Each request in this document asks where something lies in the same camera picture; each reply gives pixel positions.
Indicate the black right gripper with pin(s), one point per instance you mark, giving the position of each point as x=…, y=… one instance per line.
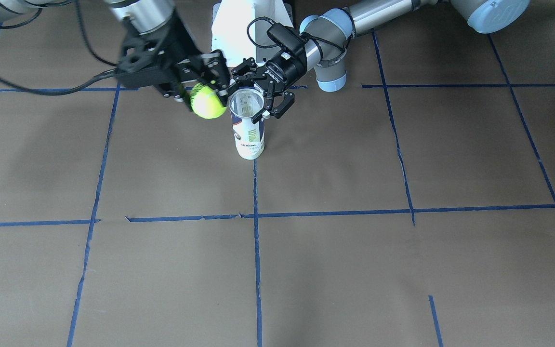
x=184, y=48

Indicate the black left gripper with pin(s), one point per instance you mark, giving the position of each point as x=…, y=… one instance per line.
x=288, y=68

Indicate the yellow Roland Garros tennis ball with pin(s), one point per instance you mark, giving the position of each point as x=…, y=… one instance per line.
x=205, y=102

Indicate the white tennis ball can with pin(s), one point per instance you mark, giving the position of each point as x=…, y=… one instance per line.
x=243, y=105

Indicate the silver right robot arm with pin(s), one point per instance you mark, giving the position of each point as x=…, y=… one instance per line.
x=146, y=16

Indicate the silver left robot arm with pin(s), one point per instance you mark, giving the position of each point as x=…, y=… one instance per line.
x=321, y=44

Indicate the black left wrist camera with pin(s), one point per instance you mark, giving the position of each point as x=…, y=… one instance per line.
x=287, y=39

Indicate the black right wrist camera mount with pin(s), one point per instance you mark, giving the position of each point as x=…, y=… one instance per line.
x=140, y=63

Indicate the white mounting pedestal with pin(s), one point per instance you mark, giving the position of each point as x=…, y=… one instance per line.
x=233, y=30

